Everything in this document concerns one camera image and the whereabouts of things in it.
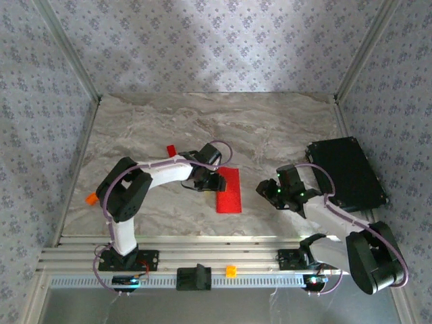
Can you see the orange curved hook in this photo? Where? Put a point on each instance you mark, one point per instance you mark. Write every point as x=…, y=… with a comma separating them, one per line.
x=91, y=199

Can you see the black mount block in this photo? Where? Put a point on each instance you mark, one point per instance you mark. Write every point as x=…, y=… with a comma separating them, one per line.
x=192, y=278

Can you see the controller circuit board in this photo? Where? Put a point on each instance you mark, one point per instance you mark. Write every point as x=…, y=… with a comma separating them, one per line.
x=315, y=281
x=125, y=280

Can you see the left controller circuit board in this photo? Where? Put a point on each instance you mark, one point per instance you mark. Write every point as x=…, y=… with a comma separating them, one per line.
x=125, y=280

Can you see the aluminium table side rail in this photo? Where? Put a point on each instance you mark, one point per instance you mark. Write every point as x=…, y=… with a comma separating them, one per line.
x=78, y=168
x=346, y=128

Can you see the right controller circuit board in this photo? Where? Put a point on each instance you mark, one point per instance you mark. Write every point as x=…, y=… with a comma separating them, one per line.
x=315, y=281

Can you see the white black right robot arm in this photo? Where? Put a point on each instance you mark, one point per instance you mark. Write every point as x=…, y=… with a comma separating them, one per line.
x=337, y=216

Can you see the black flat box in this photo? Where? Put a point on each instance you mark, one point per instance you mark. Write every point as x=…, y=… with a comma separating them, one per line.
x=347, y=172

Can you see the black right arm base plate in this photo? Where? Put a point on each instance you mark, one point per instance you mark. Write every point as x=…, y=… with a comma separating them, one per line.
x=287, y=260

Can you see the small red block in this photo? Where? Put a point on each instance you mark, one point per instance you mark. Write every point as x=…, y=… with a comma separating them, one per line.
x=171, y=150

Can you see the small orange block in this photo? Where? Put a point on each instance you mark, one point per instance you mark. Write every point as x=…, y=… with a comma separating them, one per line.
x=231, y=271

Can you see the aluminium rail frame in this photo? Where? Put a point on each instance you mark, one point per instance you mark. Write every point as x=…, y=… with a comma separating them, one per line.
x=216, y=251

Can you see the aluminium corner post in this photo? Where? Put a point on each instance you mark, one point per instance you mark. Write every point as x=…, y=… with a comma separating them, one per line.
x=368, y=50
x=67, y=50

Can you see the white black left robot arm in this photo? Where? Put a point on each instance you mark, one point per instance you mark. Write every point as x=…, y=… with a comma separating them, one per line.
x=168, y=173

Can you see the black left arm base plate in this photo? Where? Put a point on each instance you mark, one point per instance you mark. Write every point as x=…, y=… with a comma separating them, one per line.
x=150, y=258

